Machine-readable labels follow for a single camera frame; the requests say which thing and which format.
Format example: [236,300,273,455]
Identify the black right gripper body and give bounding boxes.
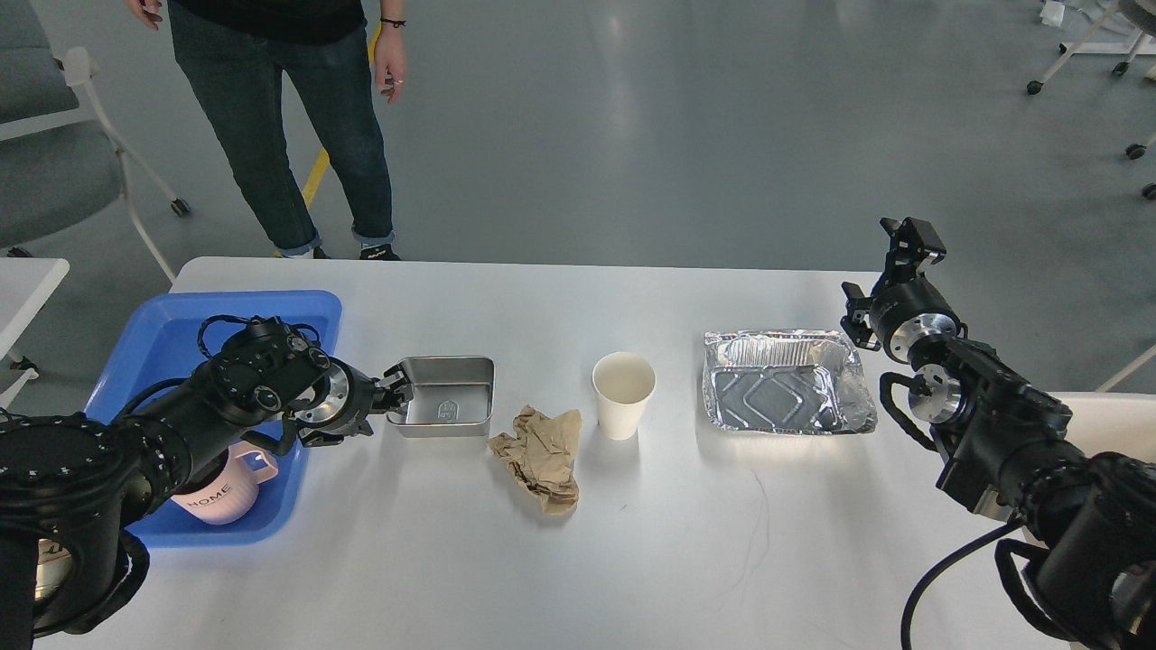
[842,275,963,365]

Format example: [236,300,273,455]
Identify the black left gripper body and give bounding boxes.
[294,359,378,445]

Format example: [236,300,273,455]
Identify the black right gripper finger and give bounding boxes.
[880,217,946,283]

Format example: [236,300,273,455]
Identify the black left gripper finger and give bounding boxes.
[303,424,373,448]
[378,365,413,412]

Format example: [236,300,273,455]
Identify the square steel tray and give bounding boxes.
[387,357,495,440]

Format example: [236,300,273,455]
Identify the pink mug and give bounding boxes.
[170,441,277,525]

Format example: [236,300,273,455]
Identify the aluminium foil tray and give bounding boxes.
[702,330,879,436]

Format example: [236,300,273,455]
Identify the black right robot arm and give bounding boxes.
[842,217,1155,649]

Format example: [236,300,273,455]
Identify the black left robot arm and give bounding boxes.
[1,317,413,649]

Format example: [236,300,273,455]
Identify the person's left hand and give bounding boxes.
[373,22,408,106]

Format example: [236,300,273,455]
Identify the person's right hand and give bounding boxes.
[124,0,163,32]

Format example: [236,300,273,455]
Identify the crumpled brown paper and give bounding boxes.
[488,404,583,515]

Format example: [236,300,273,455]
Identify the blue plastic tray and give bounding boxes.
[84,291,343,551]

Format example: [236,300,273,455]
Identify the white paper cup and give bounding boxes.
[592,350,657,441]

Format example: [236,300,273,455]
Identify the white bin right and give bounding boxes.
[1055,392,1155,461]

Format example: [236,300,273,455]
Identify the white wheeled rack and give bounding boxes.
[1027,0,1156,200]

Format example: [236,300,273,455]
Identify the white side table left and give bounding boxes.
[1,256,71,355]

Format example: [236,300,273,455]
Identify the standing person dark clothes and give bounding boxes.
[125,0,409,261]

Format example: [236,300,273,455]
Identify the grey office chair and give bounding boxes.
[1,1,191,281]

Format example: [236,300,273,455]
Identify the black cable right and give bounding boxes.
[901,519,1021,650]

